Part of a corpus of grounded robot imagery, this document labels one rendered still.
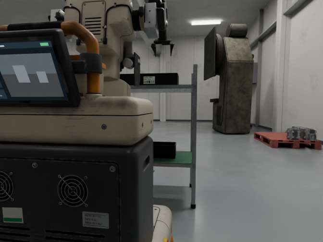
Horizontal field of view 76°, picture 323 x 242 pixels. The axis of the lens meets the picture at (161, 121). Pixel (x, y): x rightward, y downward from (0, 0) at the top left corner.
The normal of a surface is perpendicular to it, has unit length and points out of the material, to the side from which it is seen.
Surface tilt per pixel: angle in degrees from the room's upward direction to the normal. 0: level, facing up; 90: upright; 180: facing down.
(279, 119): 90
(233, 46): 64
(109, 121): 90
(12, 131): 90
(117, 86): 82
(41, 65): 115
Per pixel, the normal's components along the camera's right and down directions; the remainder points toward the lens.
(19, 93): -0.13, 0.48
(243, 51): 0.05, -0.38
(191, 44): -0.11, 0.07
